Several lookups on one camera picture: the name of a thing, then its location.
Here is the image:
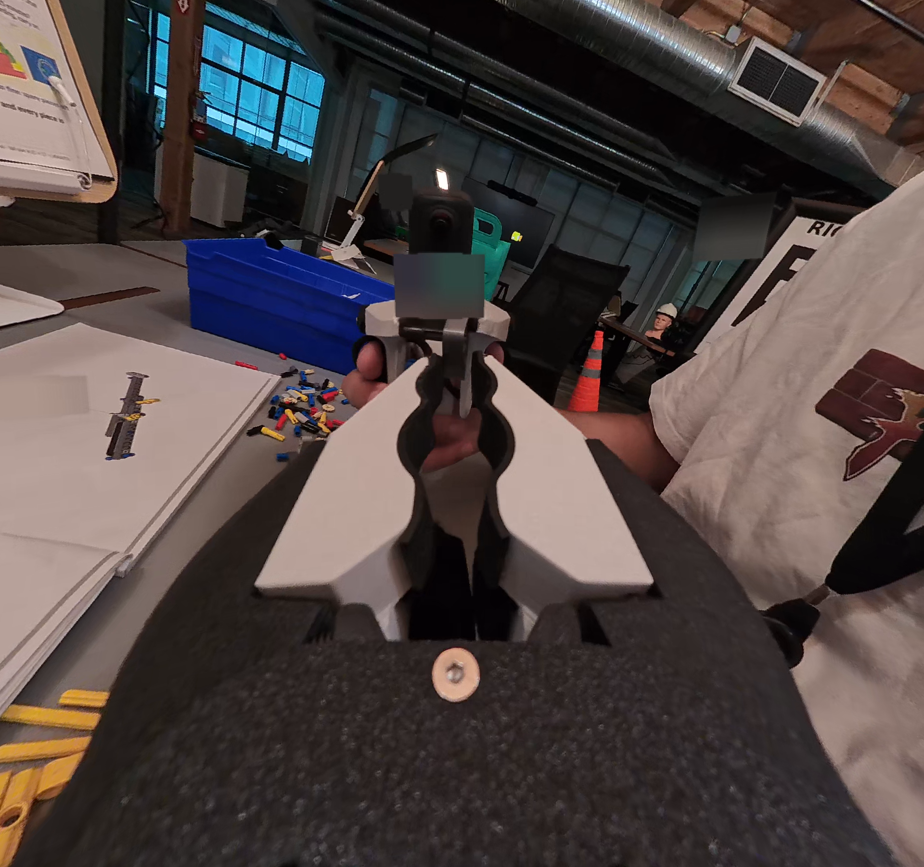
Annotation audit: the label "wooden post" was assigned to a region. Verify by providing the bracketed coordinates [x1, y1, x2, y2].
[157, 0, 212, 235]

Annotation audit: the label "black strap with buckle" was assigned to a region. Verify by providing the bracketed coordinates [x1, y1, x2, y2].
[758, 441, 924, 668]

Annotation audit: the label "small wooden board on stand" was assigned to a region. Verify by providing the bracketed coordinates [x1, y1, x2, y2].
[336, 133, 443, 274]

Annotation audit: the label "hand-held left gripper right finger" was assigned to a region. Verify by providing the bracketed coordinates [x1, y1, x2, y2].
[465, 351, 655, 642]

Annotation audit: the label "wooden document board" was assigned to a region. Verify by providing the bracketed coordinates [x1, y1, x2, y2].
[0, 0, 120, 205]

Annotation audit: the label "white grille box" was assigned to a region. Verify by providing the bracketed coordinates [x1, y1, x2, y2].
[728, 35, 829, 127]

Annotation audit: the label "blue plastic bin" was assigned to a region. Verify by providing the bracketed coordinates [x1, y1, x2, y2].
[182, 234, 398, 376]

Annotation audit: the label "open instruction booklet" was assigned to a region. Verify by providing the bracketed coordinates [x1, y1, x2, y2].
[0, 322, 284, 711]

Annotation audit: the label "pile of small colourful lego pieces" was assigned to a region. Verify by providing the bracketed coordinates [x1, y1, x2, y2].
[234, 353, 362, 464]

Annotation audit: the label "cluster of yellow lego pieces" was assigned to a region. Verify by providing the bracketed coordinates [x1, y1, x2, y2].
[0, 688, 111, 852]

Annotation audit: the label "black framed marker sign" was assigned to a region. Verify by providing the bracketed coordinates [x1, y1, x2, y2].
[696, 196, 867, 357]

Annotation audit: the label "printed instruction sheet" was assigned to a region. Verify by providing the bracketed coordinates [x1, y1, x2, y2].
[0, 0, 93, 175]

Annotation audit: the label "black mesh chair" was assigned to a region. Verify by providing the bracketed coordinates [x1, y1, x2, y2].
[497, 244, 631, 408]

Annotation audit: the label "teal felt bag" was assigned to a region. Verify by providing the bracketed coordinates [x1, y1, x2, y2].
[473, 206, 513, 303]

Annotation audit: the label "mannequin with white hard hat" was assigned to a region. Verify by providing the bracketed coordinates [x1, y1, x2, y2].
[644, 302, 685, 350]

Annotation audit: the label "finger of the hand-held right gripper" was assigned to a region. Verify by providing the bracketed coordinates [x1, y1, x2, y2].
[473, 302, 511, 350]
[363, 302, 434, 363]

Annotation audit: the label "large paned window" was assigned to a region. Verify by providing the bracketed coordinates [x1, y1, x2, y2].
[150, 8, 327, 162]

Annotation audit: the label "metal ventilation duct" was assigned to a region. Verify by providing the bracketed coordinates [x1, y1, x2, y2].
[478, 0, 907, 186]

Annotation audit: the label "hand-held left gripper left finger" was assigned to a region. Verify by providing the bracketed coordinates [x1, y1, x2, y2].
[254, 356, 445, 642]

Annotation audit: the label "orange traffic cone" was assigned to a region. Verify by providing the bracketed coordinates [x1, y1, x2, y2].
[565, 329, 607, 415]

